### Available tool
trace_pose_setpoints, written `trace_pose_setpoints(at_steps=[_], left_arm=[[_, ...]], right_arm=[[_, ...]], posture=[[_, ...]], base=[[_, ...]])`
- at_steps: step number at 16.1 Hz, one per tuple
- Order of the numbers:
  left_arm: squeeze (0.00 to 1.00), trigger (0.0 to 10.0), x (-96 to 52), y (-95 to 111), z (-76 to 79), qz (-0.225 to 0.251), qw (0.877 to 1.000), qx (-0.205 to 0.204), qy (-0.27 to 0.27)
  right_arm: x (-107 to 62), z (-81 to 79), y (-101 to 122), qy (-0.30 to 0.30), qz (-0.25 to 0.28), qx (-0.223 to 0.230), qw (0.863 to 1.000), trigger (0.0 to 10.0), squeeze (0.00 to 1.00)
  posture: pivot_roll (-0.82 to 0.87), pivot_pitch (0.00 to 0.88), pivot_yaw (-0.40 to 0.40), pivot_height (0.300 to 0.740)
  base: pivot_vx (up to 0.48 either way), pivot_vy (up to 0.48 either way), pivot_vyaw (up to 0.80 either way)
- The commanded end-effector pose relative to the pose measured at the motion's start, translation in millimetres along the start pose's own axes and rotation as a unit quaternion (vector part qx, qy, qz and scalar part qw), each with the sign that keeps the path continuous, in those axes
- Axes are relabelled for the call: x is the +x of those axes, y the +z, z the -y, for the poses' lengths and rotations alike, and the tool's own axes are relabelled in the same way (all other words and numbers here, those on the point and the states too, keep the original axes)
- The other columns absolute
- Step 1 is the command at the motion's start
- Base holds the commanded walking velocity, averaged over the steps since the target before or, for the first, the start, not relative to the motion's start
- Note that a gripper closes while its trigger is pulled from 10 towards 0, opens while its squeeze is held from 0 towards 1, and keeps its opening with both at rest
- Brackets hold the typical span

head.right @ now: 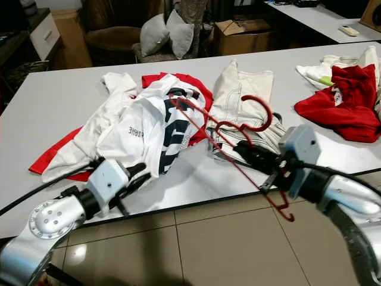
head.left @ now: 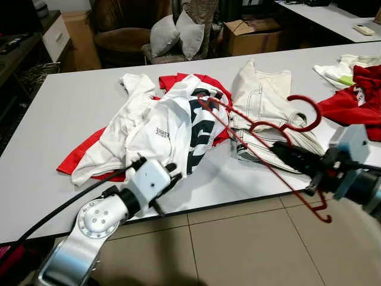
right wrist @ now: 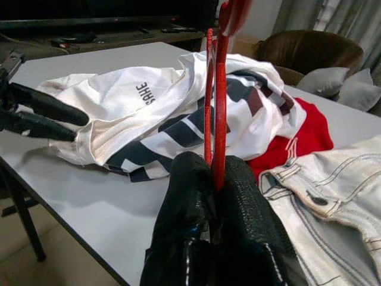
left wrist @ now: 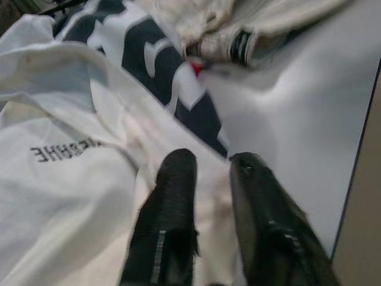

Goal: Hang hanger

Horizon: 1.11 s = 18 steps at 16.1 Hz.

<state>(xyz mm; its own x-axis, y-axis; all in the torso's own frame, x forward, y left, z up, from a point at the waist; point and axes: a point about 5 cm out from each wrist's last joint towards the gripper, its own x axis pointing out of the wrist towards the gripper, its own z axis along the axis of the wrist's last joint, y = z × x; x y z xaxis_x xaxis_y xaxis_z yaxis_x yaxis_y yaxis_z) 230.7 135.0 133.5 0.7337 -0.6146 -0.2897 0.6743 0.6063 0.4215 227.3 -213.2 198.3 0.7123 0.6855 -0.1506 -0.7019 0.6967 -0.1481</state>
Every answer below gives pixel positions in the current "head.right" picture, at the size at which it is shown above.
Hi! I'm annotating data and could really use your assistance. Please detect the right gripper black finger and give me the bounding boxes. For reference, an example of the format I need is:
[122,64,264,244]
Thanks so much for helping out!
[241,155,268,176]
[232,141,271,166]

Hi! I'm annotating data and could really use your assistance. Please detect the red plastic hanger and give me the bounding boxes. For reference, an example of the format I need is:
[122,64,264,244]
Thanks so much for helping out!
[167,94,295,222]

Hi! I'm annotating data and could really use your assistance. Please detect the white T-shirt black print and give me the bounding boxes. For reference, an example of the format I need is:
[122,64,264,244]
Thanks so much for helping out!
[95,74,206,179]

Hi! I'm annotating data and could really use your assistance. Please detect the plain white garment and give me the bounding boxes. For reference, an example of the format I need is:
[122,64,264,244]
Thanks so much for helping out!
[40,73,138,182]

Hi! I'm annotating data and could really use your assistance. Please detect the cream garment with stitching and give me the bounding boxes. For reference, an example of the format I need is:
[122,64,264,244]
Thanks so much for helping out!
[205,60,286,167]

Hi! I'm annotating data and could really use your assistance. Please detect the red garment white print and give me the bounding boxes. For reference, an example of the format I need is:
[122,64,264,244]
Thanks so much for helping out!
[293,64,381,144]

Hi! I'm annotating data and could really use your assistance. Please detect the white garment green patch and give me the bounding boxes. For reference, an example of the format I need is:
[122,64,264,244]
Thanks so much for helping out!
[295,46,381,90]

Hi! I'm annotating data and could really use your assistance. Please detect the open cardboard box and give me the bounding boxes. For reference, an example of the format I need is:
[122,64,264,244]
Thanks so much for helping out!
[213,18,274,56]

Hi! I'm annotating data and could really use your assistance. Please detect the brown armchair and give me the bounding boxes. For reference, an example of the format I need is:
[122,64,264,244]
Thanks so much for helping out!
[82,0,170,66]

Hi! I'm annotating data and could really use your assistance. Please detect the tall cardboard box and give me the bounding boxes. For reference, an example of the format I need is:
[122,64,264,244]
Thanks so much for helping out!
[51,9,90,69]

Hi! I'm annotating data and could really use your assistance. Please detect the white desk black legs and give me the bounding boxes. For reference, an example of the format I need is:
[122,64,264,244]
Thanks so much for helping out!
[265,0,381,43]

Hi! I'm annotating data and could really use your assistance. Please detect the white remote control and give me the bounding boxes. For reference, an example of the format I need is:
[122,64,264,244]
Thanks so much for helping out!
[338,24,361,38]

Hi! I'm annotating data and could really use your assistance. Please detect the dark TV stand white drawers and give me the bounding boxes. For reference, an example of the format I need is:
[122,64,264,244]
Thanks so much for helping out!
[0,7,61,66]

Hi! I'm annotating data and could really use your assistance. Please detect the brown cardboard box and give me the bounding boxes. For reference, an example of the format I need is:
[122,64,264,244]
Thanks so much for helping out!
[360,0,381,33]

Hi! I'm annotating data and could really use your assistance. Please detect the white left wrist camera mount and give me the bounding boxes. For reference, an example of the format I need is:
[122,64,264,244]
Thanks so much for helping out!
[89,158,136,206]

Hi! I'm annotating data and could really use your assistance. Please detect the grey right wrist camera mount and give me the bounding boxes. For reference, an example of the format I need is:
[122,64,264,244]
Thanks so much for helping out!
[277,124,322,179]

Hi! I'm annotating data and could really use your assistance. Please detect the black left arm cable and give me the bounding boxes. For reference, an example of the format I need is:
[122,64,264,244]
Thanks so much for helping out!
[0,156,99,214]

